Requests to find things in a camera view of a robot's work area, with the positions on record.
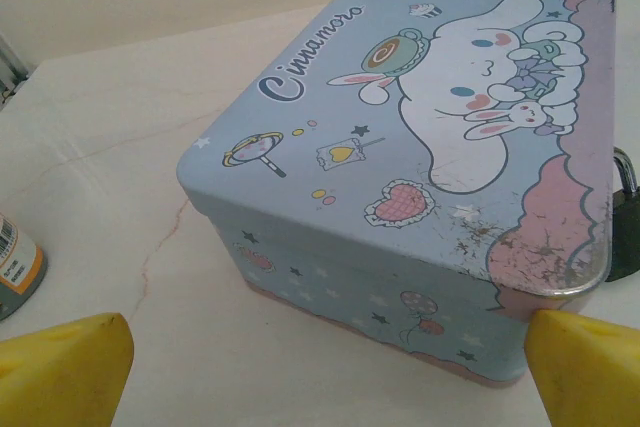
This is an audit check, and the dark grey padlock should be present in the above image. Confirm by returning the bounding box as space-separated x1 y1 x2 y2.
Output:
606 145 640 284

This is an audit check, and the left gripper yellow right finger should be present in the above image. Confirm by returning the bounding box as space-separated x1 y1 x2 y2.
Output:
523 309 640 427

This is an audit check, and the orange-cap spice bottle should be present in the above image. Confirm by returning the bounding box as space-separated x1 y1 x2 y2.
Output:
0 211 50 323

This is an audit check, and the blue cartoon tin box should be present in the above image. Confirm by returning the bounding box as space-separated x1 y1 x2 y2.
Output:
174 0 617 391

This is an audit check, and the aluminium left side rail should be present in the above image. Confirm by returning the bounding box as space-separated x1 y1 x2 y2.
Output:
0 29 36 113

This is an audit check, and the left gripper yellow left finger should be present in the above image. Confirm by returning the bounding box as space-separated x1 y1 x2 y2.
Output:
0 311 135 427

